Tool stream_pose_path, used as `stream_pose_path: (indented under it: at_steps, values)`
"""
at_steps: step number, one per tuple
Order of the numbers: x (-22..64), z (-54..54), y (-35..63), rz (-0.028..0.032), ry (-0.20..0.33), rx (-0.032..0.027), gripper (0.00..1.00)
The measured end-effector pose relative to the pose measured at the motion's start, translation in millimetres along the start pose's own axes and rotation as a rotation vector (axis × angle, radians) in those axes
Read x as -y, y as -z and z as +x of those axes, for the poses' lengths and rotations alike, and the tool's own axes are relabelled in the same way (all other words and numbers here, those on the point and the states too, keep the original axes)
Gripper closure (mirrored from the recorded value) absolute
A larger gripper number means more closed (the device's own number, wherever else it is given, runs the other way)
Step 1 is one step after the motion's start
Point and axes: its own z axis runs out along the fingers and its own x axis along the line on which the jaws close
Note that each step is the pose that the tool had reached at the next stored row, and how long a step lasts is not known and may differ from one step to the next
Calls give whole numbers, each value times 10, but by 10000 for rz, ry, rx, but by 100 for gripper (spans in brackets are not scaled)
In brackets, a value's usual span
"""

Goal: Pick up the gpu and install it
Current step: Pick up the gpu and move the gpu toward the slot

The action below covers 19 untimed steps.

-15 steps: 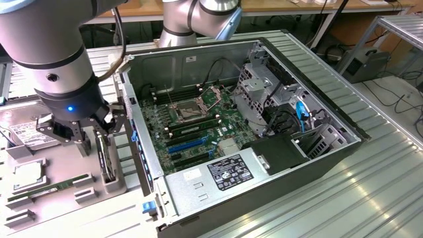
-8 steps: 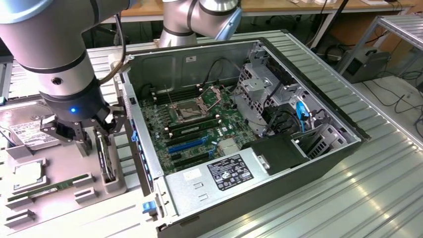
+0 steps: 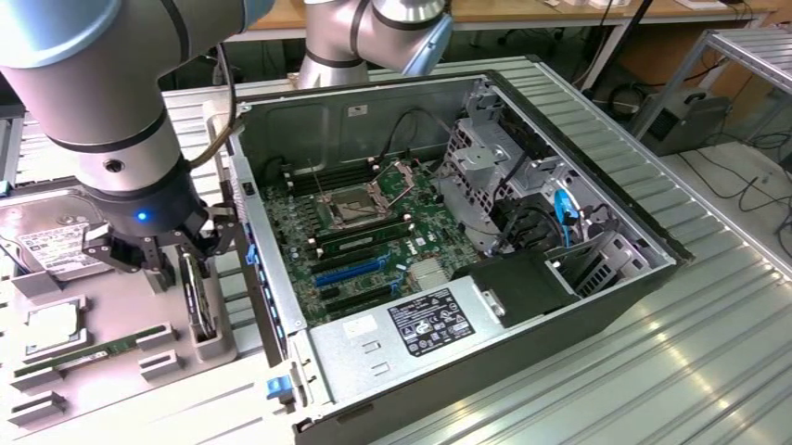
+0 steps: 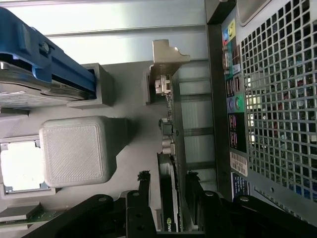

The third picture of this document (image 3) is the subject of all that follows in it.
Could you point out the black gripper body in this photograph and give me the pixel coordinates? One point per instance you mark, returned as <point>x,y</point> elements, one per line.
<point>146,208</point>

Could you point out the graphics card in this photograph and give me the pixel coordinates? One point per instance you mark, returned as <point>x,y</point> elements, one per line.
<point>196,292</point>

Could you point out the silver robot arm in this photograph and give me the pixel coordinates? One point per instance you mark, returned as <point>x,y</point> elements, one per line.
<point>93,92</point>

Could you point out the grey parts rack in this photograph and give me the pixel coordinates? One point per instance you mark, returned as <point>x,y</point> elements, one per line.
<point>118,315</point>

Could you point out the hard disk drive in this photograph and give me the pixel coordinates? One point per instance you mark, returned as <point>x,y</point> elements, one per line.
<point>44,232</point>

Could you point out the socket locking lever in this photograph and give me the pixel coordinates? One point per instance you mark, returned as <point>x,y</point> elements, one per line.
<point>320,185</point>

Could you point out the CPU chip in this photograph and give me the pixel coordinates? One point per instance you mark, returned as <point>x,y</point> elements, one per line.
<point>56,330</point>

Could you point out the black RAM slot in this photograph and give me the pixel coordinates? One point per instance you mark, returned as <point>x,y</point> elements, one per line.
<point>328,178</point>

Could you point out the green RAM stick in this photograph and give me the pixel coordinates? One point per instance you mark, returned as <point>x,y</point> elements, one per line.
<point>365,237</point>
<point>93,351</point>

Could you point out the CPU socket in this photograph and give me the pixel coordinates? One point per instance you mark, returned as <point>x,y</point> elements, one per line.
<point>356,208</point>

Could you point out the blue expansion slot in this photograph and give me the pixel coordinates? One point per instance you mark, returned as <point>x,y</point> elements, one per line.
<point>349,273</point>

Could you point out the green motherboard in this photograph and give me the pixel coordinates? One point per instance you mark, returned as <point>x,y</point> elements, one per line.
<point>372,273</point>

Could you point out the black expansion slot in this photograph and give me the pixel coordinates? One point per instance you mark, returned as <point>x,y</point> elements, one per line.
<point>359,299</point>

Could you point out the metal socket cover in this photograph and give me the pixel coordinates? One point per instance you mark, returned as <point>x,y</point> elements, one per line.
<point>396,176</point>

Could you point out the silver chipset heatsink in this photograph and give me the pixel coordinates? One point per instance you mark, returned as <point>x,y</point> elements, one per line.
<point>428,271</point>

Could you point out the blue case latch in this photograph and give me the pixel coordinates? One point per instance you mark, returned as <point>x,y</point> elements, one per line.
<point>279,388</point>

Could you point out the silver power supply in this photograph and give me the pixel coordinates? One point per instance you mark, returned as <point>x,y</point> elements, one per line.
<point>409,343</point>

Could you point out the metal disk bay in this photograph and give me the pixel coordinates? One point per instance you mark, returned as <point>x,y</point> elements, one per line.
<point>490,162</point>

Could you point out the black fan shroud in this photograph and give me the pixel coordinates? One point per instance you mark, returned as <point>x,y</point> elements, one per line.
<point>520,287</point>

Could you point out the black open PC case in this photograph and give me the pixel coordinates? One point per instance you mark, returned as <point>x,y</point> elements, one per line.
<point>558,347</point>

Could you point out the wooden desk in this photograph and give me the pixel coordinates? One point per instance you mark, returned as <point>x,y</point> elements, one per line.
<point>527,11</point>

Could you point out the grey equipment box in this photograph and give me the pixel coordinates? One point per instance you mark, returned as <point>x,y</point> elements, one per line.
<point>687,123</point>

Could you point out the metal frame shelf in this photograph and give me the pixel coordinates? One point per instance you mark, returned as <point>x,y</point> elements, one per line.
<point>749,51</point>

